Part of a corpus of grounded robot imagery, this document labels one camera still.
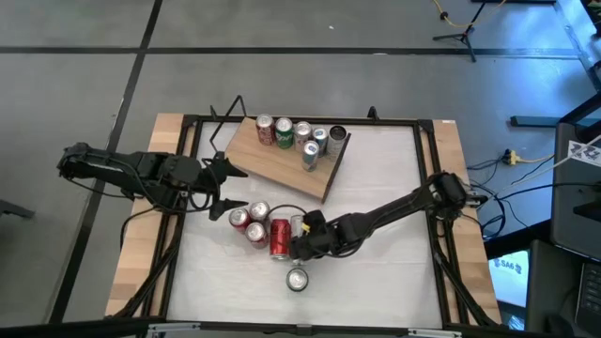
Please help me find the black floor bar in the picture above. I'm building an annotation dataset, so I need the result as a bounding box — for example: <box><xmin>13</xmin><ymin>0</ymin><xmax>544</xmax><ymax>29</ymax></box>
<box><xmin>510</xmin><ymin>115</ymin><xmax>564</xmax><ymax>129</ymax></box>

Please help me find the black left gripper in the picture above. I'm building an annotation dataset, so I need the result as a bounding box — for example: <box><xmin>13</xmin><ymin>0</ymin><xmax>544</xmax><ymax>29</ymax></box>
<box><xmin>177</xmin><ymin>152</ymin><xmax>250</xmax><ymax>222</ymax></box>

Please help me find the dark grey cabinet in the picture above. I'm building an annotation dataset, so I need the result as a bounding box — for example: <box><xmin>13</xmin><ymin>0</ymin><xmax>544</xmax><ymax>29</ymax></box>
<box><xmin>549</xmin><ymin>93</ymin><xmax>601</xmax><ymax>262</ymax></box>

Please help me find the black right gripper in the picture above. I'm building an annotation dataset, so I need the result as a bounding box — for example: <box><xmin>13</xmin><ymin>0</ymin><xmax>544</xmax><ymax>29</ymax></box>
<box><xmin>289</xmin><ymin>209</ymin><xmax>351</xmax><ymax>262</ymax></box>

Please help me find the black keyboard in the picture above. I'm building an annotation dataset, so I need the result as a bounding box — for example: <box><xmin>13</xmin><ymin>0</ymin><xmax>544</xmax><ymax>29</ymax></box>
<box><xmin>575</xmin><ymin>261</ymin><xmax>601</xmax><ymax>337</ymax></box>

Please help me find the black diagonal frame strut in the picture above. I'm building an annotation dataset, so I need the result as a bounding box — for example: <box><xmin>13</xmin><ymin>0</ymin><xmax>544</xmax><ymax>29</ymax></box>
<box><xmin>106</xmin><ymin>220</ymin><xmax>184</xmax><ymax>325</ymax></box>
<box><xmin>434</xmin><ymin>224</ymin><xmax>501</xmax><ymax>328</ymax></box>

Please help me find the silver metal bracket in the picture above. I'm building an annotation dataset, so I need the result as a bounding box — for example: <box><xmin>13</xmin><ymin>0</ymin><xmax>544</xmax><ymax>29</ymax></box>
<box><xmin>147</xmin><ymin>322</ymin><xmax>203</xmax><ymax>338</ymax></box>
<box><xmin>408</xmin><ymin>328</ymin><xmax>464</xmax><ymax>338</ymax></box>

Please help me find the blue silver Red Bull can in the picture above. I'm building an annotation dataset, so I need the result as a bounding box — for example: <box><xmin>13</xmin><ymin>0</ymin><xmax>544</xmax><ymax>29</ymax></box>
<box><xmin>300</xmin><ymin>139</ymin><xmax>321</xmax><ymax>173</ymax></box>
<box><xmin>312</xmin><ymin>126</ymin><xmax>330</xmax><ymax>159</ymax></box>

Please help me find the black table frame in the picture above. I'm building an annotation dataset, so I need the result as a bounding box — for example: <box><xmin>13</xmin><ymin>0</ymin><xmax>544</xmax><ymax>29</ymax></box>
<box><xmin>105</xmin><ymin>112</ymin><xmax>501</xmax><ymax>338</ymax></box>

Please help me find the monitor screen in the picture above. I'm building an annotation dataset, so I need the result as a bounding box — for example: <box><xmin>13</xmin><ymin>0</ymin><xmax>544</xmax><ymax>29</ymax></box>
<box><xmin>487</xmin><ymin>250</ymin><xmax>531</xmax><ymax>309</ymax></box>

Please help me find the dark furniture leg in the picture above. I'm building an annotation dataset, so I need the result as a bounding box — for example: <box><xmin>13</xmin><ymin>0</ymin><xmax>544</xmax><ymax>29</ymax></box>
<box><xmin>0</xmin><ymin>199</ymin><xmax>37</xmax><ymax>221</ymax></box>

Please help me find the black tripod stand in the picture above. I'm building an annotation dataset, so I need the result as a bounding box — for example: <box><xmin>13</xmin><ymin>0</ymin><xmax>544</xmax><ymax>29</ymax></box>
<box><xmin>431</xmin><ymin>0</ymin><xmax>489</xmax><ymax>64</ymax></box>

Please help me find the white paper label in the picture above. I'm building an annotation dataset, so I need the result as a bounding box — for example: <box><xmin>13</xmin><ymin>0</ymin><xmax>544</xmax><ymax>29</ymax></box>
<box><xmin>566</xmin><ymin>139</ymin><xmax>601</xmax><ymax>169</ymax></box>

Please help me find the wooden shelf with black frame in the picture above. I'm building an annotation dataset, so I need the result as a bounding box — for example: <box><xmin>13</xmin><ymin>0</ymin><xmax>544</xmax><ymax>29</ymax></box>
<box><xmin>208</xmin><ymin>96</ymin><xmax>352</xmax><ymax>204</ymax></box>

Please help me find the yellow power plug cable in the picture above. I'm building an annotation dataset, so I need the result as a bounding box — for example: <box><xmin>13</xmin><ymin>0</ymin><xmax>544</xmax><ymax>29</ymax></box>
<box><xmin>504</xmin><ymin>148</ymin><xmax>558</xmax><ymax>166</ymax></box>

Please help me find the silver Diet Coke can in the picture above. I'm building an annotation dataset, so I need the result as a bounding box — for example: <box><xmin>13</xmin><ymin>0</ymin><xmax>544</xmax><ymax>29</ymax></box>
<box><xmin>293</xmin><ymin>120</ymin><xmax>314</xmax><ymax>154</ymax></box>
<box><xmin>248</xmin><ymin>200</ymin><xmax>272</xmax><ymax>224</ymax></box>

